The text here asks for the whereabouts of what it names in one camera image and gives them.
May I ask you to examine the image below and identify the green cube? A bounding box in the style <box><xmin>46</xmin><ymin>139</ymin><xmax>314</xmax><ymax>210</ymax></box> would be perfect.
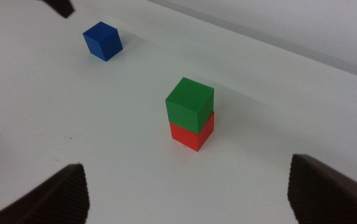
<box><xmin>165</xmin><ymin>77</ymin><xmax>215</xmax><ymax>136</ymax></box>

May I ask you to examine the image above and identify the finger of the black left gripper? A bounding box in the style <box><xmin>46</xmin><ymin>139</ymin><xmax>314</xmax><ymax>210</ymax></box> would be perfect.
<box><xmin>40</xmin><ymin>0</ymin><xmax>75</xmax><ymax>19</ymax></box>

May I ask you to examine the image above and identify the blue cube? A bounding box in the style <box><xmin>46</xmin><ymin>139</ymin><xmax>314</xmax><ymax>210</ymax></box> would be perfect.
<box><xmin>82</xmin><ymin>21</ymin><xmax>124</xmax><ymax>62</ymax></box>

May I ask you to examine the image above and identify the red cube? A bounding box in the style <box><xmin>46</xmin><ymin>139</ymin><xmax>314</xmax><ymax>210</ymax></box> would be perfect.
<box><xmin>169</xmin><ymin>111</ymin><xmax>216</xmax><ymax>153</ymax></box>

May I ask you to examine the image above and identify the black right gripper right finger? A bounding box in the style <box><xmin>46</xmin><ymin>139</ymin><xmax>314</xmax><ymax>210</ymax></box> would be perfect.
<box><xmin>287</xmin><ymin>153</ymin><xmax>357</xmax><ymax>224</ymax></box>

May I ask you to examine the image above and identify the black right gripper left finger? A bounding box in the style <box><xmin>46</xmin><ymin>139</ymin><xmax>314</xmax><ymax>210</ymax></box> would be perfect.
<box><xmin>0</xmin><ymin>162</ymin><xmax>91</xmax><ymax>224</ymax></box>

